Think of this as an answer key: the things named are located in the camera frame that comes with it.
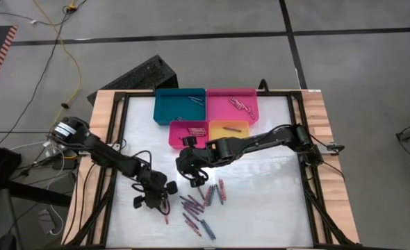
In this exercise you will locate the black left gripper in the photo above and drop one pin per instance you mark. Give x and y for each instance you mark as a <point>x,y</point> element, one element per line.
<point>154,187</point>

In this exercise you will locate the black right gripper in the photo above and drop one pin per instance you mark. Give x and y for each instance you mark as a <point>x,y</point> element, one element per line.
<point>198,158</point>

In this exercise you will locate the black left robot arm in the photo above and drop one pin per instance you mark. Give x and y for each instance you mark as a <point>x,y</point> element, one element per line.
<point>100,152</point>

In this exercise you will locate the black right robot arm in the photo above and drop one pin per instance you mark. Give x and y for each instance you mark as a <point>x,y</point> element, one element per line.
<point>260,140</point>

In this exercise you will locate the small pink plastic bin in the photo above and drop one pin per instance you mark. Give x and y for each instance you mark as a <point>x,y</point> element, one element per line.
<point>177,139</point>

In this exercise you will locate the small yellow plastic bin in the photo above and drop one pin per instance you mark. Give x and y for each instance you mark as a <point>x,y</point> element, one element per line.
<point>215,133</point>

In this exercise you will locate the large pink plastic bin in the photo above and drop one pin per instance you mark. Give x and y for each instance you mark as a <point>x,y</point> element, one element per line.
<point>219,111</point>

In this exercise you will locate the large blue plastic bin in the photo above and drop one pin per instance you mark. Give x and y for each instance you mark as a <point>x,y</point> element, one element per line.
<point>166,104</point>

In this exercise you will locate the wooden table edge board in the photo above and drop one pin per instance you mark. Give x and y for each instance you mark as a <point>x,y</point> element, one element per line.
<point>100,111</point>
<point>316,104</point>

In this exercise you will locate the white power strip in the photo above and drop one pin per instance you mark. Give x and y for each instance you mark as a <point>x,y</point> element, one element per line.
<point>33,22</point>

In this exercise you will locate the black table frame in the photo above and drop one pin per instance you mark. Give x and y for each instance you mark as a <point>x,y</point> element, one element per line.
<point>278,93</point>

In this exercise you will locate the silver arm base bracket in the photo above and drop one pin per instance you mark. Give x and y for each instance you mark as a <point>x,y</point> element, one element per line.
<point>333,148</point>

